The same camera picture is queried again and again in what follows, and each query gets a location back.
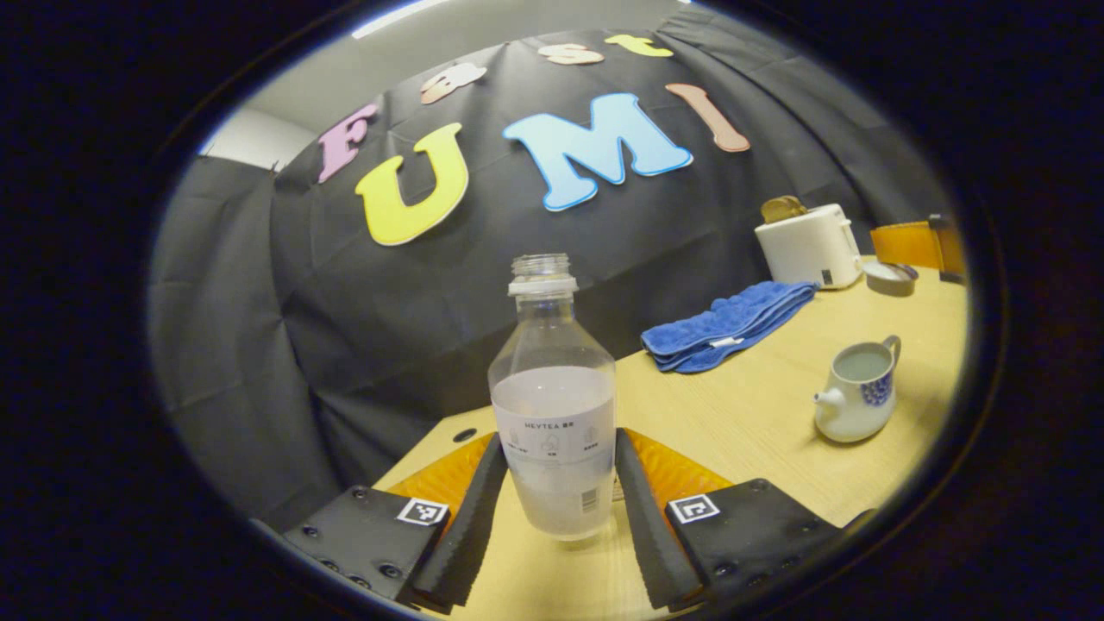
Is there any folded blue towel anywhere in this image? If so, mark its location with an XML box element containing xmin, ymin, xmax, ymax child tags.
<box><xmin>641</xmin><ymin>280</ymin><xmax>818</xmax><ymax>374</ymax></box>

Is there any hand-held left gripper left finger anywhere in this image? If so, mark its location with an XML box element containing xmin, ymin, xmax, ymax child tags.
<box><xmin>283</xmin><ymin>434</ymin><xmax>509</xmax><ymax>615</ymax></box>

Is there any white toaster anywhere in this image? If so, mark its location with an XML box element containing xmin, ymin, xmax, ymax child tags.
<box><xmin>755</xmin><ymin>204</ymin><xmax>864</xmax><ymax>291</ymax></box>

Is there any brown toast slice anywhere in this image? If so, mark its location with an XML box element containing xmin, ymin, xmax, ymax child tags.
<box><xmin>761</xmin><ymin>195</ymin><xmax>809</xmax><ymax>225</ymax></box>

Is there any black backdrop cloth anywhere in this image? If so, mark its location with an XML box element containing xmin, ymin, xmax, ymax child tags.
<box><xmin>147</xmin><ymin>9</ymin><xmax>954</xmax><ymax>536</ymax></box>

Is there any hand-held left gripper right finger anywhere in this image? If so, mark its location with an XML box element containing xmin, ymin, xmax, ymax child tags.
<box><xmin>614</xmin><ymin>427</ymin><xmax>877</xmax><ymax>612</ymax></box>

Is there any clear plastic water bottle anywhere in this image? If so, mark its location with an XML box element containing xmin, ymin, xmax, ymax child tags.
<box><xmin>487</xmin><ymin>253</ymin><xmax>618</xmax><ymax>542</ymax></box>

